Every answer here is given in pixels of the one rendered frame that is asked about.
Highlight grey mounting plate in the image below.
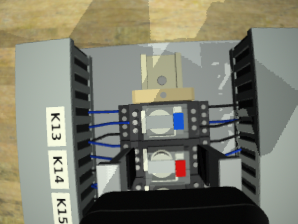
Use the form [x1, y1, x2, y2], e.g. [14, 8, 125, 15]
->
[80, 40, 242, 111]

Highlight grey relay with red button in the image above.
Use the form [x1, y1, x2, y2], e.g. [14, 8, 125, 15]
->
[145, 145, 190, 186]

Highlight beige rectangular block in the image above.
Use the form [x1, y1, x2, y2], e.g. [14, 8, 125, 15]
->
[132, 88, 195, 104]

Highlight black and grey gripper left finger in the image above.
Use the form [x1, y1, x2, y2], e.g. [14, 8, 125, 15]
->
[96, 148, 136, 198]

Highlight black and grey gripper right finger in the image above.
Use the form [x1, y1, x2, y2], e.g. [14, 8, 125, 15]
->
[197, 144, 242, 191]

